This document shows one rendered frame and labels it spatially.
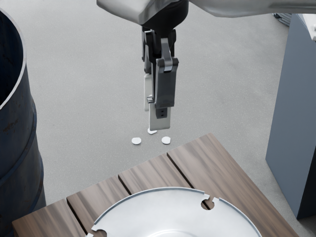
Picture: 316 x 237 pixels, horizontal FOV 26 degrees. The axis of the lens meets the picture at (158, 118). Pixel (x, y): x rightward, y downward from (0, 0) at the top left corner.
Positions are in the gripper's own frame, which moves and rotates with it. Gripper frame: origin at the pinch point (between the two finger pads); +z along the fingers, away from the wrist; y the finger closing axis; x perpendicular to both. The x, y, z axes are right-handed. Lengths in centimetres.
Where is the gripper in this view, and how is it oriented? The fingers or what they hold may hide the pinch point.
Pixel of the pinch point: (157, 102)
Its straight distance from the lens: 98.4
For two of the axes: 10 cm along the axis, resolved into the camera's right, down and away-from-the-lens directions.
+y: -1.9, -7.2, 6.6
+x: -9.8, 1.4, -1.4
